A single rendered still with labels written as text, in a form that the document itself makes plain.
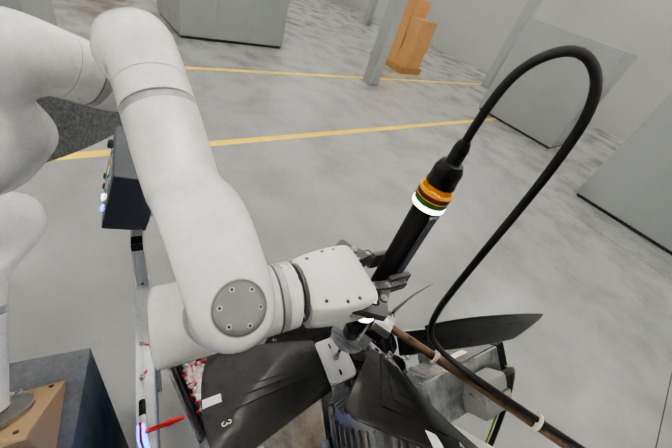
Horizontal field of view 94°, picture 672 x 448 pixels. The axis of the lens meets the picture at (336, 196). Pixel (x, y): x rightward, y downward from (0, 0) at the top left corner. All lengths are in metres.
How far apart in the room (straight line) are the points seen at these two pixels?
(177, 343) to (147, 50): 0.33
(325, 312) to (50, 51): 0.50
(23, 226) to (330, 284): 0.65
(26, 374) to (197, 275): 0.80
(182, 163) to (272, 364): 0.47
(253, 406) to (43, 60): 0.62
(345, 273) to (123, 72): 0.36
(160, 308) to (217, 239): 0.10
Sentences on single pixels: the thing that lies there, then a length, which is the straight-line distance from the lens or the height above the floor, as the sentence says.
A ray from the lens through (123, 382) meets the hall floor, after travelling 2.01.
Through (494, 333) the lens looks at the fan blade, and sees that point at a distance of 0.84.
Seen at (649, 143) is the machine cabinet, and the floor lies 1.08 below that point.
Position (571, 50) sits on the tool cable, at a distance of 0.36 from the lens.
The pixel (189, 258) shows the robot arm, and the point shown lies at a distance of 0.30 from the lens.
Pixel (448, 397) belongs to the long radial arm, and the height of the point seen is 1.11.
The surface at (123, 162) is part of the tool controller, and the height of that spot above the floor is 1.25.
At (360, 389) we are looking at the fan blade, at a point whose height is 1.39.
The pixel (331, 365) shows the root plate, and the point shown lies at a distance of 0.74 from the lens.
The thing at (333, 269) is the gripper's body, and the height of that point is 1.51.
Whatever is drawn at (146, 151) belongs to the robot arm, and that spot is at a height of 1.61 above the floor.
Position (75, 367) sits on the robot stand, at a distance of 1.04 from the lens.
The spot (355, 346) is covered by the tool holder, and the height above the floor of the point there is 1.30.
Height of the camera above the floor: 1.84
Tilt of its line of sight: 36 degrees down
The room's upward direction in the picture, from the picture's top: 20 degrees clockwise
